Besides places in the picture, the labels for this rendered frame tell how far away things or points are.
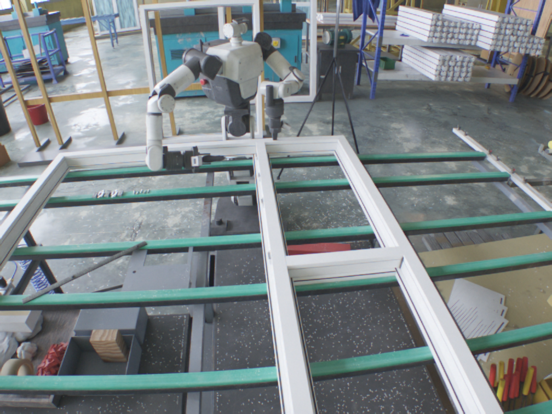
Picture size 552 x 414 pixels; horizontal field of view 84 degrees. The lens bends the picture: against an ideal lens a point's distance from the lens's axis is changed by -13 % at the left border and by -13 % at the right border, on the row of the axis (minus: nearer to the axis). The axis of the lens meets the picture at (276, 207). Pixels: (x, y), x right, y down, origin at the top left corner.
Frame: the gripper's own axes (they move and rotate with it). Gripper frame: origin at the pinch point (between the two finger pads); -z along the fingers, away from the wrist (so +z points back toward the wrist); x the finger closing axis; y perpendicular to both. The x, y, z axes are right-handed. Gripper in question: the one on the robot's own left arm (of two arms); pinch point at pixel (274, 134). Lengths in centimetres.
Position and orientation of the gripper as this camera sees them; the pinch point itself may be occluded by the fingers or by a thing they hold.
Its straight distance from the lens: 175.7
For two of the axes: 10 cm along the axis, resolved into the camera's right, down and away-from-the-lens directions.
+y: 9.9, -0.6, 0.9
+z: 0.0, -8.1, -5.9
